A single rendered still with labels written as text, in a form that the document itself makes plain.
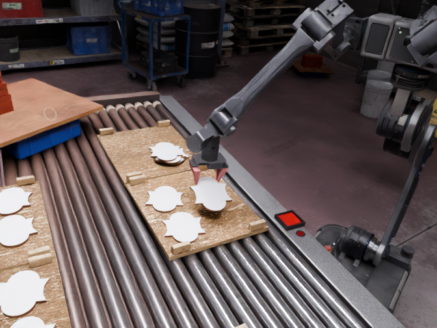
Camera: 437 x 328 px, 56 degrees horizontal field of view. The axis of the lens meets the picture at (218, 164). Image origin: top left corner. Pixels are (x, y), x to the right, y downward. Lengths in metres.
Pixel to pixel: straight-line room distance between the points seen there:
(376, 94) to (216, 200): 3.80
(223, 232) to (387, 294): 1.22
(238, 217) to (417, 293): 1.63
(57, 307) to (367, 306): 0.81
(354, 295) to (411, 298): 1.50
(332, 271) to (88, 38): 4.96
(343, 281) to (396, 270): 1.22
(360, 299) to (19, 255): 0.96
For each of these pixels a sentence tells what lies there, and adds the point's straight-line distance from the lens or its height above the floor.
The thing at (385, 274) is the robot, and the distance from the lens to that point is 2.43.
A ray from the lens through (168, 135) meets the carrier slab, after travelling 1.86.
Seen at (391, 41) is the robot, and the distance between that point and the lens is 1.72.
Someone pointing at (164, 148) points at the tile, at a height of 0.97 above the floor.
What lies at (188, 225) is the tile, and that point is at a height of 0.94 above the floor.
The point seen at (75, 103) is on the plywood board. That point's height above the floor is 1.04.
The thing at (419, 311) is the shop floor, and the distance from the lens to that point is 2.69.
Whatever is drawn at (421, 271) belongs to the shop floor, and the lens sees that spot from 2.95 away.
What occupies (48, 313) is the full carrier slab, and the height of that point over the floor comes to 0.94.
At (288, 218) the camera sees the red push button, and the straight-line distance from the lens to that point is 1.43.
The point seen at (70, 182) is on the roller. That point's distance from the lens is 1.59.
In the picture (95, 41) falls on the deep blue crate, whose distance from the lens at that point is 5.84.
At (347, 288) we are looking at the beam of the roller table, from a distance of 1.27.
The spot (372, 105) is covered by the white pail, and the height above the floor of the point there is 0.15.
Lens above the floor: 1.78
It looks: 30 degrees down
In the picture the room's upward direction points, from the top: 6 degrees clockwise
